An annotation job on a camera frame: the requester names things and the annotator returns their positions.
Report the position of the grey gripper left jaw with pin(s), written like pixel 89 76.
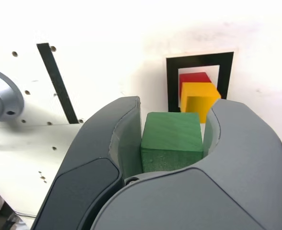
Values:
pixel 88 155

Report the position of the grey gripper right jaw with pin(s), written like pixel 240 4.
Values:
pixel 215 191

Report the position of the green cube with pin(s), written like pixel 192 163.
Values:
pixel 171 134

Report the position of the yellow cube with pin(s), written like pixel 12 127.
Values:
pixel 198 89

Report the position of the red cube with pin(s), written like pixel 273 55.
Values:
pixel 193 77

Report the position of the black tape square outline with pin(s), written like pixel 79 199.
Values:
pixel 172 83

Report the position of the black tape strip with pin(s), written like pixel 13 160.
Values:
pixel 57 83

